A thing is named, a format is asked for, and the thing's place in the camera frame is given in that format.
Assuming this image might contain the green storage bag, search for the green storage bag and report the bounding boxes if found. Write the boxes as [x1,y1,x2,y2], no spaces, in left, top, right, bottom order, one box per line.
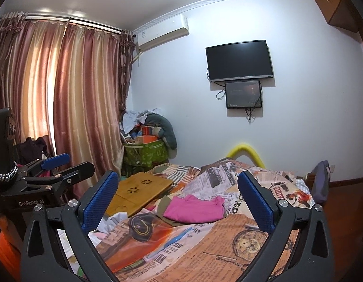
[122,140,169,177]

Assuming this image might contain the blue grey backpack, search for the blue grey backpack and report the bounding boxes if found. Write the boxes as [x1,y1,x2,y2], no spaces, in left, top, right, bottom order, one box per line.
[311,161,331,204]

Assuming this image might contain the white air conditioner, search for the white air conditioner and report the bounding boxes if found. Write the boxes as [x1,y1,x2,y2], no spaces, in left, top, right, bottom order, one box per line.
[134,14,190,53]

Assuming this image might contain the orange sleeve forearm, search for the orange sleeve forearm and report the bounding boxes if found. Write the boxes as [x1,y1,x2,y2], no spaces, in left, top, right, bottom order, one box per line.
[0,215,23,281]

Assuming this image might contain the olive green pants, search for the olive green pants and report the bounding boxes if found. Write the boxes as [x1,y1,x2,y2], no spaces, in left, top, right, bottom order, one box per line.
[156,196,182,227]

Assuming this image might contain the yellow foam bed rail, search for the yellow foam bed rail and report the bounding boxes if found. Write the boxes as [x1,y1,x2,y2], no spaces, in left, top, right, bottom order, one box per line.
[227,143,265,168]

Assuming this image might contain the black wall television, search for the black wall television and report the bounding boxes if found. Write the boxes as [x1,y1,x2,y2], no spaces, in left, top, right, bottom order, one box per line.
[206,39,274,82]

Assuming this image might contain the brown wooden cabinet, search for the brown wooden cabinet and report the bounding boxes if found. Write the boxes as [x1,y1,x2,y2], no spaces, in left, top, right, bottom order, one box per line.
[315,0,363,33]

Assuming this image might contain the wooden lap desk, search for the wooden lap desk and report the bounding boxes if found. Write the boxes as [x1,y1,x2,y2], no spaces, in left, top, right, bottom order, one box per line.
[106,172,173,217]

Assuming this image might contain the dark grey plush pillow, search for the dark grey plush pillow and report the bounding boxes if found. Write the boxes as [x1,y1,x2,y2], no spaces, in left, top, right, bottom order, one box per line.
[145,113,177,150]

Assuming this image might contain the pink pants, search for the pink pants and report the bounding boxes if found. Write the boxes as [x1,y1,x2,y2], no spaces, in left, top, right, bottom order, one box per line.
[163,195,225,224]

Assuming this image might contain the pink striped curtain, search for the pink striped curtain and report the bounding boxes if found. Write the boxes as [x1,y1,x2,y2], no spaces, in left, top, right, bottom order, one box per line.
[0,12,135,196]

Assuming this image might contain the newspaper print bedspread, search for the newspaper print bedspread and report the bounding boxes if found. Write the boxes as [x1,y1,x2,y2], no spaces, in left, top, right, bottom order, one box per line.
[88,159,315,281]

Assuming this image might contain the small black wall monitor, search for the small black wall monitor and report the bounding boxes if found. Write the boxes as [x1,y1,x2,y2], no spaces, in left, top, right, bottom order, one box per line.
[225,80,262,109]

